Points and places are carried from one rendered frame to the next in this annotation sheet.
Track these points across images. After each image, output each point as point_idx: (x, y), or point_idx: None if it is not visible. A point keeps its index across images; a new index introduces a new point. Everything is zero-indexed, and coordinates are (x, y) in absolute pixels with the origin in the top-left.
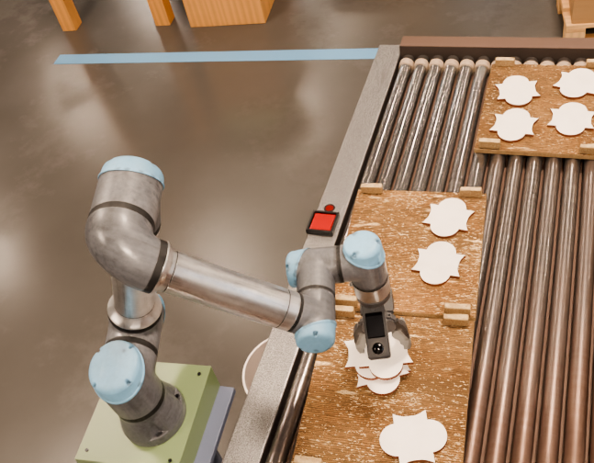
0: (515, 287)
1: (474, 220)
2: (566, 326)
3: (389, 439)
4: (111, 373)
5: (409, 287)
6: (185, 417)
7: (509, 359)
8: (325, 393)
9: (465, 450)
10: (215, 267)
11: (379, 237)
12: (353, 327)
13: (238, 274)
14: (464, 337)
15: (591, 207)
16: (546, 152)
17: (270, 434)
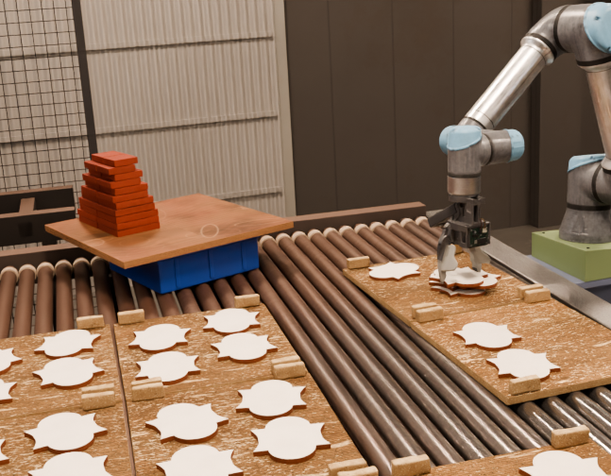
0: (395, 353)
1: (492, 373)
2: (325, 350)
3: (409, 265)
4: (585, 155)
5: (494, 321)
6: (563, 240)
7: (360, 320)
8: (483, 270)
9: (355, 286)
10: (512, 66)
11: (576, 338)
12: (510, 294)
13: (502, 80)
14: (408, 312)
15: (364, 430)
16: (477, 459)
17: (500, 264)
